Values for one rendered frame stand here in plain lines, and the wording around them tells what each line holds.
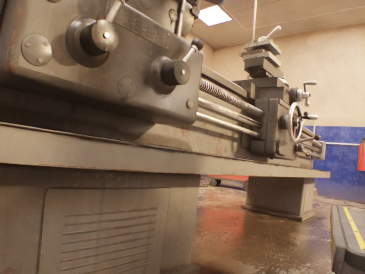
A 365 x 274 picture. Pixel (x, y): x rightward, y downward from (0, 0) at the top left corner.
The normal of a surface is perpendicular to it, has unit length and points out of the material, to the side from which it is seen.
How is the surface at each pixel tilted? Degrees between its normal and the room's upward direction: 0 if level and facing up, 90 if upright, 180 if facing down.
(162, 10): 90
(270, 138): 90
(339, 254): 90
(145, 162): 90
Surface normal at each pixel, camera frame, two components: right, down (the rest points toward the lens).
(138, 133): 0.74, 0.04
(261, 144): -0.66, -0.14
